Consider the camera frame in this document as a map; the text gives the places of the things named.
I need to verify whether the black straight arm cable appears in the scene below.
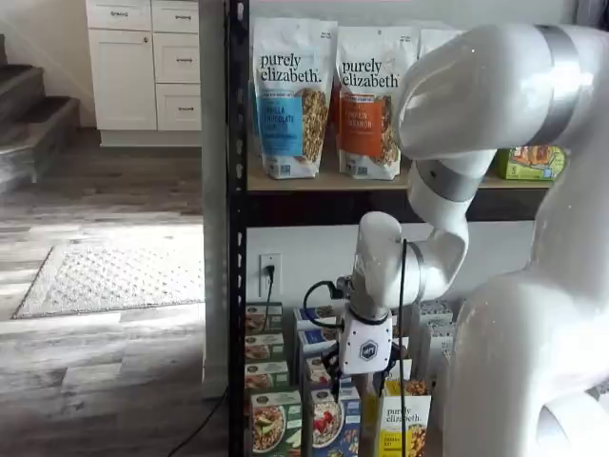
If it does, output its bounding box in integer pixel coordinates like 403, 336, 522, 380
398, 237, 409, 397

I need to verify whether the white drawer cabinet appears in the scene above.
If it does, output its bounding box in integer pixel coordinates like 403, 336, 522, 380
85, 0, 204, 148

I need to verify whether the white wall outlet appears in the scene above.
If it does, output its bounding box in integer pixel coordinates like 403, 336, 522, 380
259, 252, 283, 299

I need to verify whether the grey wooden staircase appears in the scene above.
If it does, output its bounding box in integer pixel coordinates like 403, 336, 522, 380
0, 32, 82, 196

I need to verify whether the green apple cinnamon oatmeal box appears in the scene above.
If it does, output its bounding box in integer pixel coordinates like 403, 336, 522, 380
245, 360, 290, 392
245, 302, 284, 334
250, 388, 305, 457
245, 332, 285, 363

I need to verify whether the black floor cable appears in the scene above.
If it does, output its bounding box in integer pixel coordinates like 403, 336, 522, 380
165, 384, 229, 457

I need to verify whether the black metal shelf rack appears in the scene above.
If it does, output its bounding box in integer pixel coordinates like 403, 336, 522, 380
226, 0, 553, 457

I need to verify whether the black looped wrist cable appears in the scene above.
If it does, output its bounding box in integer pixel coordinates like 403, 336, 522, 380
303, 280, 344, 330

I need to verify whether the black power plug cord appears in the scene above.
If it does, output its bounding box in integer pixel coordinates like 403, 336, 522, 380
264, 263, 278, 334

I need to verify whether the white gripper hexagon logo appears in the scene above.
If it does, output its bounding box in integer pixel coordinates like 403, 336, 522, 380
322, 308, 402, 401

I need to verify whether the white patterned pantry box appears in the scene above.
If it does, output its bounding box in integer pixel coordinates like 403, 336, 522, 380
419, 299, 454, 326
421, 322, 458, 353

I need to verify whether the blue label granola pouch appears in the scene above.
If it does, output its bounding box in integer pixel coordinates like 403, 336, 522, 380
251, 17, 340, 181

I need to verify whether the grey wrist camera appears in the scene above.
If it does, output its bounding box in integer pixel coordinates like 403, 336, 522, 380
336, 274, 356, 302

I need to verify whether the orange label granola pouch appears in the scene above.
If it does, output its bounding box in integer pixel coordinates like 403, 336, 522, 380
335, 26, 420, 181

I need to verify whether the green Bobo's apple pie box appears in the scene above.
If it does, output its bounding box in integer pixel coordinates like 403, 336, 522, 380
497, 145, 570, 181

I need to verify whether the beige patterned rug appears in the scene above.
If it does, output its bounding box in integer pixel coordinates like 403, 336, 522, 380
11, 240, 206, 320

